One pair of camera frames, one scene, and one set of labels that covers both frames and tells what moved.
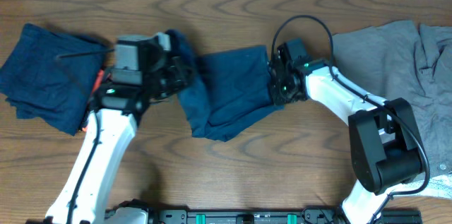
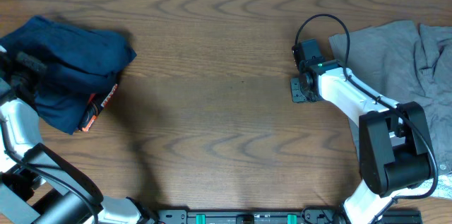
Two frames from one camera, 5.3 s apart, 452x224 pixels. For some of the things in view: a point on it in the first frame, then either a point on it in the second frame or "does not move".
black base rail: [270, 216] does not move
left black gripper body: [160, 83] -> [25, 78]
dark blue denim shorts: [225, 88] -> [77, 59]
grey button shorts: [408, 61] does not move
